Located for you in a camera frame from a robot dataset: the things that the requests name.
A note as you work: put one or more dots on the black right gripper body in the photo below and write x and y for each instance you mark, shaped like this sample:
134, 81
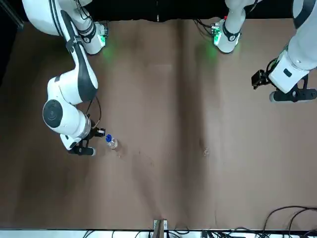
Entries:
94, 131

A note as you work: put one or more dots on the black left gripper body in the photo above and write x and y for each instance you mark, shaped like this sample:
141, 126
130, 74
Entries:
267, 78

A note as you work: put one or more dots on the clear glass sample vial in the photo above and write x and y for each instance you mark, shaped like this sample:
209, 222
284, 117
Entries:
205, 151

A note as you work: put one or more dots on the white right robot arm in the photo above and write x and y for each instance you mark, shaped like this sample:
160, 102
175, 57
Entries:
67, 111

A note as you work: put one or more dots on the clear blue-capped dropper bottle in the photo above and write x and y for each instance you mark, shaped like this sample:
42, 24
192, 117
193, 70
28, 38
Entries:
113, 144

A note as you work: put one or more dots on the aluminium camera post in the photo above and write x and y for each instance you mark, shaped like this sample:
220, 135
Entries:
159, 229

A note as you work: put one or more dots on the black frame profile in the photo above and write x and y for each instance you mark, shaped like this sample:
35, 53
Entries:
11, 13

